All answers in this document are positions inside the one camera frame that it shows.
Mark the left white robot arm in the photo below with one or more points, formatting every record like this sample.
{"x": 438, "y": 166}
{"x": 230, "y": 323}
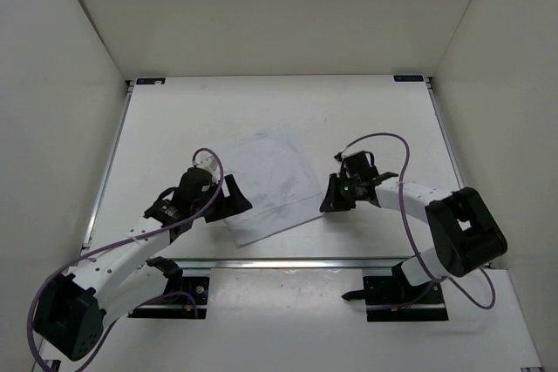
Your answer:
{"x": 76, "y": 306}

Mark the blue corner label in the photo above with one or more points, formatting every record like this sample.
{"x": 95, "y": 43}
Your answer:
{"x": 150, "y": 81}
{"x": 408, "y": 78}

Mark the left blue corner label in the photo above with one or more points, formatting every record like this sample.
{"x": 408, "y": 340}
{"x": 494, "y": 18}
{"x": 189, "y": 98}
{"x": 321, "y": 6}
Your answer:
{"x": 150, "y": 81}

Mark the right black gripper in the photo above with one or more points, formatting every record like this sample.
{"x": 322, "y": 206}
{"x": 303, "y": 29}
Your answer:
{"x": 332, "y": 202}

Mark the white skirt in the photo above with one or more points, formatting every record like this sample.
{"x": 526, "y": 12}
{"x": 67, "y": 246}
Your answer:
{"x": 274, "y": 174}

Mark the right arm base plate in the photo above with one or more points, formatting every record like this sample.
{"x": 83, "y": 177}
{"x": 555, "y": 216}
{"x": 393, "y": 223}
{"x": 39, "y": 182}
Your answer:
{"x": 424, "y": 303}

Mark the aluminium front rail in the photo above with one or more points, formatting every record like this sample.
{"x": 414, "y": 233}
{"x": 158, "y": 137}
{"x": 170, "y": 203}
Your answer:
{"x": 289, "y": 264}

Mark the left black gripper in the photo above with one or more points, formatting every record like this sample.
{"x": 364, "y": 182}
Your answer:
{"x": 235, "y": 202}

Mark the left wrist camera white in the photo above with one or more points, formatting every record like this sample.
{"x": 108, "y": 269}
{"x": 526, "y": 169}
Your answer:
{"x": 210, "y": 165}

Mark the right blue corner label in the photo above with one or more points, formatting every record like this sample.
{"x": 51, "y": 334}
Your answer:
{"x": 408, "y": 78}

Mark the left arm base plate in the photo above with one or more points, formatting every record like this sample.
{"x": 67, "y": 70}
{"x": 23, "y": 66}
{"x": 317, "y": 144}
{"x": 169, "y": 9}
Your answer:
{"x": 185, "y": 298}

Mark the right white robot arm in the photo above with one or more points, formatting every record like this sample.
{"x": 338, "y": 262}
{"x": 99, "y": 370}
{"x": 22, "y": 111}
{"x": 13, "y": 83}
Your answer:
{"x": 451, "y": 233}

